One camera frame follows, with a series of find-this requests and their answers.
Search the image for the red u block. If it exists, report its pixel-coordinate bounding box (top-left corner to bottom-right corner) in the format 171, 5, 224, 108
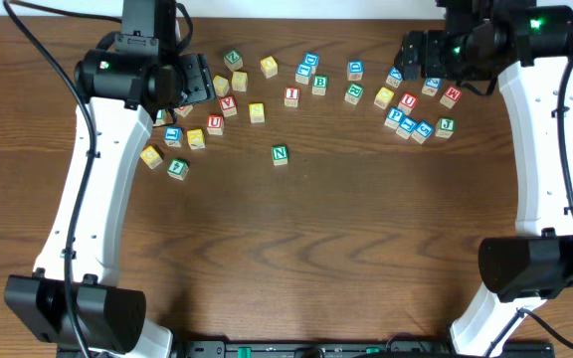
397, 92, 418, 115
207, 115, 224, 136

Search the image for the green R block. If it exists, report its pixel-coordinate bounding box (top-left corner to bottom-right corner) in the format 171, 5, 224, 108
344, 83, 364, 105

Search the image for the green N block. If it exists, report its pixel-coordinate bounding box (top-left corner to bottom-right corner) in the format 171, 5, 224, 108
272, 145, 289, 166

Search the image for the red E block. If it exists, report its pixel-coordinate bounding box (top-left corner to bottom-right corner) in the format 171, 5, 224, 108
174, 105, 193, 117

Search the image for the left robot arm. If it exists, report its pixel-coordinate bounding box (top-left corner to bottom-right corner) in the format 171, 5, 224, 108
4, 1, 215, 357

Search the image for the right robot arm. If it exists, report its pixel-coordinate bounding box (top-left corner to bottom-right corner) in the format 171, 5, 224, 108
394, 0, 573, 357

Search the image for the yellow C block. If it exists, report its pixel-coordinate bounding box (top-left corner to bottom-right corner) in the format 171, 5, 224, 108
213, 76, 230, 97

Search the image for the red A block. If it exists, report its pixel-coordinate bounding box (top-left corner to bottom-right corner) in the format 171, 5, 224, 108
219, 95, 238, 117

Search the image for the blue 2 block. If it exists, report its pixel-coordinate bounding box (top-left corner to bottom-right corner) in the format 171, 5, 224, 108
422, 78, 442, 96

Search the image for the yellow S block upper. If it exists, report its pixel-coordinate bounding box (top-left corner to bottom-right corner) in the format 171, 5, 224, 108
231, 71, 249, 91

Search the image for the yellow s block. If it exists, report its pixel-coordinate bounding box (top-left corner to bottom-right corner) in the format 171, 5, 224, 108
249, 102, 266, 123
231, 71, 249, 91

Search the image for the blue X block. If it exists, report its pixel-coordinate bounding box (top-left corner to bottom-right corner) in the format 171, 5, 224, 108
386, 67, 403, 89

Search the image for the green Z block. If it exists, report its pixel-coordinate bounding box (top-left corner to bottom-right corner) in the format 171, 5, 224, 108
224, 49, 244, 72

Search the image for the green V block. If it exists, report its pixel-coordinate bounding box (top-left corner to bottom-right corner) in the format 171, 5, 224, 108
153, 110, 167, 127

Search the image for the yellow K block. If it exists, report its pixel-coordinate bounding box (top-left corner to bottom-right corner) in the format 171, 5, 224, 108
186, 129, 205, 150

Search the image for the red M block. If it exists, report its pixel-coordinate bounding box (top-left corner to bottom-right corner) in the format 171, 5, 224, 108
440, 86, 462, 108

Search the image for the yellow S block lower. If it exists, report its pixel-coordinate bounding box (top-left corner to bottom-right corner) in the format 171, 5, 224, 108
249, 102, 266, 123

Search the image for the plain yellow block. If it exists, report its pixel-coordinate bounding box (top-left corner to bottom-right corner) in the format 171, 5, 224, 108
374, 87, 394, 109

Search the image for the blue P block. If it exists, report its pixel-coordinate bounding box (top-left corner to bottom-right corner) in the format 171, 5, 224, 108
384, 107, 405, 130

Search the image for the yellow O block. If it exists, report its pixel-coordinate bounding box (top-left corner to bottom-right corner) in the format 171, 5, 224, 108
260, 56, 279, 79

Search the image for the blue D block right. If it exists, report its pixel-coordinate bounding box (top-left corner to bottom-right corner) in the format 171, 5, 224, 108
347, 61, 364, 82

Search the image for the blue d block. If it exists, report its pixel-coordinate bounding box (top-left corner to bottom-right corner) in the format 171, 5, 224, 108
347, 61, 364, 82
302, 52, 319, 74

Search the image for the green J block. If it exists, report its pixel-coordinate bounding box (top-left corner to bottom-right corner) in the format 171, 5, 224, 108
435, 117, 456, 138

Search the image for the yellow G block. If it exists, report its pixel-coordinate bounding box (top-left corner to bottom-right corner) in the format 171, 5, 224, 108
140, 145, 163, 169

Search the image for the blue S block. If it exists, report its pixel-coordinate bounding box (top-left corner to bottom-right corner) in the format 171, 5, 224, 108
411, 120, 434, 144

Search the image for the green 4 block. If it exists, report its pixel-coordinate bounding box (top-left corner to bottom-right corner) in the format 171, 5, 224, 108
167, 159, 189, 180

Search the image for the red I block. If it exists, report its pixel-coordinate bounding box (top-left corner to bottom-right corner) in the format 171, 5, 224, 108
285, 87, 300, 107

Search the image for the blue L block upper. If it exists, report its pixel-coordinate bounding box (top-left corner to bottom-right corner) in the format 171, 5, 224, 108
295, 63, 312, 85

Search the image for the green B block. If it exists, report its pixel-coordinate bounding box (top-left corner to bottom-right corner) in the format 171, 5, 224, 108
312, 75, 328, 95

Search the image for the blue D block upper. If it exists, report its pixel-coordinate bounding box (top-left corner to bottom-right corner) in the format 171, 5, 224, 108
302, 52, 319, 74

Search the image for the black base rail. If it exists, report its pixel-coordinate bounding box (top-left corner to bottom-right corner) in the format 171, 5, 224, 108
57, 339, 556, 358

